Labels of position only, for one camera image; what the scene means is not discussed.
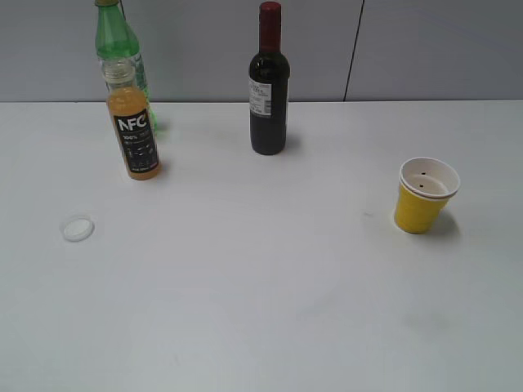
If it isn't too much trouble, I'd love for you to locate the yellow paper cup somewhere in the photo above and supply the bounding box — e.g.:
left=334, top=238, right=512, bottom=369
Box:
left=394, top=157, right=461, bottom=234

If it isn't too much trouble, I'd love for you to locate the NFC orange juice bottle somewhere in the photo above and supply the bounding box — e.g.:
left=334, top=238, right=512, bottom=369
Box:
left=101, top=58, right=161, bottom=180

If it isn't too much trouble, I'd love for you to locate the dark red wine bottle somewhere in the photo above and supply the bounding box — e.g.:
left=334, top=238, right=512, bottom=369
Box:
left=248, top=1, right=290, bottom=155

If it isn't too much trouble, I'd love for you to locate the clear white bottle cap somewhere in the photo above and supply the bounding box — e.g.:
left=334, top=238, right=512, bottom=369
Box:
left=60, top=215, right=95, bottom=243

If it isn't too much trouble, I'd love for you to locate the green plastic soda bottle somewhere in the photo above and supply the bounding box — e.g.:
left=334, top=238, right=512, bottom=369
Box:
left=94, top=0, right=166, bottom=136

